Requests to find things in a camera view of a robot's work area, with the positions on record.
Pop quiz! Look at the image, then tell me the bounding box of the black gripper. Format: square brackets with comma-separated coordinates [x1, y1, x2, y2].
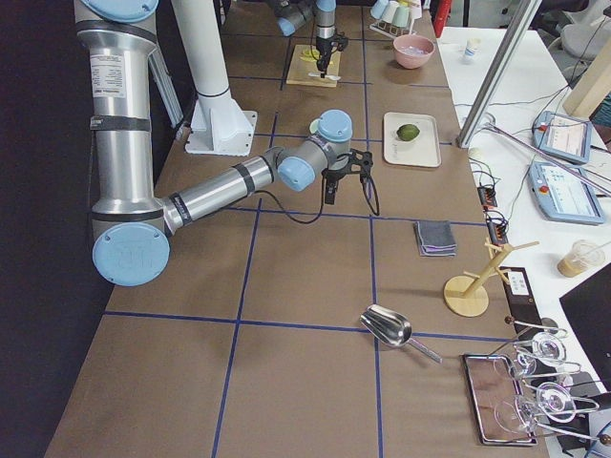
[316, 32, 348, 78]
[323, 148, 372, 205]

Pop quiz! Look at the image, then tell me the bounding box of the white plastic spoon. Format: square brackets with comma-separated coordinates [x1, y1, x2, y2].
[307, 73, 342, 81]

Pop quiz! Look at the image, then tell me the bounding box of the light green bowl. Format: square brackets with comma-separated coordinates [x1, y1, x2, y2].
[309, 118, 321, 135]

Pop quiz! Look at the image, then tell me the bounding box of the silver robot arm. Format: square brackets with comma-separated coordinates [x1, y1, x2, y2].
[74, 1, 379, 286]
[265, 0, 348, 79]

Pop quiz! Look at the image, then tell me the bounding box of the pink bowl with ice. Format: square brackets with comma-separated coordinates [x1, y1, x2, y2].
[392, 34, 435, 70]

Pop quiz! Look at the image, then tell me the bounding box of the yellow plastic knife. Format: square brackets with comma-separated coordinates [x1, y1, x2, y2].
[300, 50, 319, 62]

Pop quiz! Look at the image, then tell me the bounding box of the bamboo cutting board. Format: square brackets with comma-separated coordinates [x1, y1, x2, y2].
[286, 44, 342, 88]

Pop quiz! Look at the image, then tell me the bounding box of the light blue cup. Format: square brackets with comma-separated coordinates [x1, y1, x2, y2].
[370, 0, 389, 19]

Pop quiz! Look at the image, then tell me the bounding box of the pastel green cup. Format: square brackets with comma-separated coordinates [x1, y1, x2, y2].
[391, 4, 410, 29]

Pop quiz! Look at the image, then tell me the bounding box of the green lime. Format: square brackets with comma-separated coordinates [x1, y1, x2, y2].
[396, 124, 420, 142]

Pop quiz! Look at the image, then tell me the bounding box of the white rabbit tray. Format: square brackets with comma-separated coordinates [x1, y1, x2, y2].
[383, 112, 441, 168]

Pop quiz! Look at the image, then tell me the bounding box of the grey folded cloth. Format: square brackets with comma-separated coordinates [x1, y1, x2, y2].
[414, 219, 457, 257]

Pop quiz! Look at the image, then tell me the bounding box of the small white bottle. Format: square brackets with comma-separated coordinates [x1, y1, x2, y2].
[462, 37, 481, 65]

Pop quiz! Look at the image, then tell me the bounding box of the metal ice scoop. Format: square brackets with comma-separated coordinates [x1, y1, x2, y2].
[360, 304, 443, 364]

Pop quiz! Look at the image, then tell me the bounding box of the far black power adapter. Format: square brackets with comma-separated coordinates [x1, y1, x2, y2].
[477, 185, 497, 210]

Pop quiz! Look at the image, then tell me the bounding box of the black power adapter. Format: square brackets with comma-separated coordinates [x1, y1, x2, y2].
[477, 185, 497, 210]
[486, 217, 508, 245]

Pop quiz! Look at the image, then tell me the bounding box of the wooden mug tree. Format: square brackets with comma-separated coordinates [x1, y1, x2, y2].
[443, 238, 538, 318]

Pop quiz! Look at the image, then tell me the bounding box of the near black power adapter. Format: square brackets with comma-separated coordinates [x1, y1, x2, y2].
[486, 217, 508, 245]

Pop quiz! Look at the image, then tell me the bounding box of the black labelled box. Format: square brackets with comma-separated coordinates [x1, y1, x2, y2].
[502, 266, 541, 324]

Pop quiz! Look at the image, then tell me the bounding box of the near teach pendant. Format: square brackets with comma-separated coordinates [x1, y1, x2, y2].
[528, 161, 605, 225]

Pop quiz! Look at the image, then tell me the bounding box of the teach pendant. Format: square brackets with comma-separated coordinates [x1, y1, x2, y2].
[533, 111, 593, 165]
[528, 161, 605, 225]

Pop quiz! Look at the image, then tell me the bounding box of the far teach pendant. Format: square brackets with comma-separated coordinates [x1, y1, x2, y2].
[533, 111, 593, 165]

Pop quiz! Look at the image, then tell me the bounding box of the iced coffee cup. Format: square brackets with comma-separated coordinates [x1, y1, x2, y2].
[557, 239, 605, 278]

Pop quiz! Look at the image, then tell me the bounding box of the clear glass upper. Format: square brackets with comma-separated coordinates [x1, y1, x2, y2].
[486, 327, 580, 382]

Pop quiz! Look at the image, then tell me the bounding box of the clear glass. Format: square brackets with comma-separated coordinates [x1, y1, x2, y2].
[494, 382, 577, 434]
[486, 327, 580, 382]

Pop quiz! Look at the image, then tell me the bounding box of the black monitor corner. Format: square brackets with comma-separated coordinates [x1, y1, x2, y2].
[559, 266, 610, 385]

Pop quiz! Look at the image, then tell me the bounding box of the metal mirror tray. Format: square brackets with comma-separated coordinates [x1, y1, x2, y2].
[462, 353, 537, 448]

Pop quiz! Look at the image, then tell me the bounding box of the clear glass lower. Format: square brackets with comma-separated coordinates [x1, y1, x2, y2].
[494, 382, 577, 434]

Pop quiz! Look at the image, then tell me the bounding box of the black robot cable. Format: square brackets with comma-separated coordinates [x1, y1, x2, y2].
[251, 172, 382, 225]

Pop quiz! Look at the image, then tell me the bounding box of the white wire cup rack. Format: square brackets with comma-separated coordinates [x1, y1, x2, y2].
[369, 20, 415, 38]

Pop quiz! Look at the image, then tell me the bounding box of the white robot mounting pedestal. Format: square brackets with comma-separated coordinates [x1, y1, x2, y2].
[172, 0, 257, 156]

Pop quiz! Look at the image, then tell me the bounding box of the aluminium frame post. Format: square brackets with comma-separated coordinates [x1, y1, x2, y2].
[456, 0, 541, 148]

